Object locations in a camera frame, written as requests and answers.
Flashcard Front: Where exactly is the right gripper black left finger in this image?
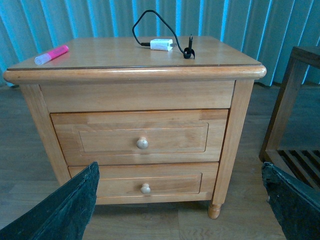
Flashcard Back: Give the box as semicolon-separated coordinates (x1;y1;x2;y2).
0;162;100;240

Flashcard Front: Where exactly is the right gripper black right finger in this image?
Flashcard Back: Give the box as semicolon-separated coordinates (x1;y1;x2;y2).
261;162;320;240

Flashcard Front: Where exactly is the wooden drawer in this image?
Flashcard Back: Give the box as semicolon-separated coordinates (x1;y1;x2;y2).
51;109;228;166
67;161;220;205

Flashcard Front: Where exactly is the pink highlighter marker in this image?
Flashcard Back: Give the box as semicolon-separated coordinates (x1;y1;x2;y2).
34;45;69;65

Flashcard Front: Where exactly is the dark wooden slatted side table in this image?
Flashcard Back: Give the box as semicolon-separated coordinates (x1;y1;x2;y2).
259;46;320;191

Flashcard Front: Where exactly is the light wooden nightstand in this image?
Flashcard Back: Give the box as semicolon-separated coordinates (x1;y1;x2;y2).
3;36;267;219

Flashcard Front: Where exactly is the pale blue pleated curtain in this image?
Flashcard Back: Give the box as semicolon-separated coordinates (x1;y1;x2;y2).
0;0;320;86

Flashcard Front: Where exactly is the white USB charger block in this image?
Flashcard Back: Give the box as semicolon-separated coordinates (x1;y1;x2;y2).
150;38;177;52

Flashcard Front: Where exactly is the black USB cable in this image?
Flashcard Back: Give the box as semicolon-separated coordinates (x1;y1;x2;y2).
131;9;196;60

